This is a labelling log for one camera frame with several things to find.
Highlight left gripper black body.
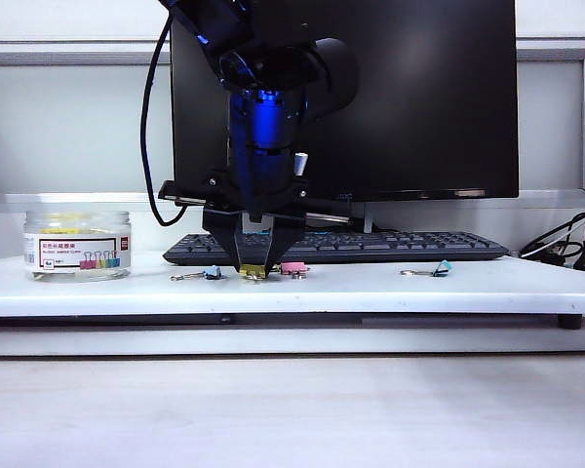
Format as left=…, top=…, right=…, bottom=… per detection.
left=158, top=171, right=362, bottom=236

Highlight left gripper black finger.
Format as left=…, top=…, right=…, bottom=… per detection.
left=266, top=213, right=307, bottom=272
left=202, top=209, right=245, bottom=274

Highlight pink binder clip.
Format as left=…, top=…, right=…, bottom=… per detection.
left=279, top=261, right=309, bottom=283

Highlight light blue binder clip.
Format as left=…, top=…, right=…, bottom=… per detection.
left=169, top=264, right=224, bottom=283

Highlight yellow binder clip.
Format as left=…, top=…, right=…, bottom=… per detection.
left=238, top=264, right=270, bottom=284

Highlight white lower slab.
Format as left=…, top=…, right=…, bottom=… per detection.
left=0, top=326, right=585, bottom=358

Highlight white raised desk board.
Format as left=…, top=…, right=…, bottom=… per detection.
left=0, top=252, right=585, bottom=319

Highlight black computer keyboard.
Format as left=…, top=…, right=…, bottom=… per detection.
left=163, top=231, right=512, bottom=266

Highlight clear plastic clip jar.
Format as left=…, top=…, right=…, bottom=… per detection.
left=22, top=209, right=133, bottom=283

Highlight teal binder clip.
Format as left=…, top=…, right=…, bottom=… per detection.
left=399, top=260, right=454, bottom=279

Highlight grey office partition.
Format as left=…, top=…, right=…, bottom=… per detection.
left=0, top=31, right=585, bottom=254

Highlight black AOC monitor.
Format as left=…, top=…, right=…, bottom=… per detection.
left=169, top=0, right=521, bottom=204

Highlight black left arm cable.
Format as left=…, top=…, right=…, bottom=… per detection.
left=139, top=14, right=211, bottom=228

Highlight white thin cable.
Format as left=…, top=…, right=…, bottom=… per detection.
left=521, top=209, right=585, bottom=258

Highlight black looped cables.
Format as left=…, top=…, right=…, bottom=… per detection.
left=519, top=208, right=585, bottom=260

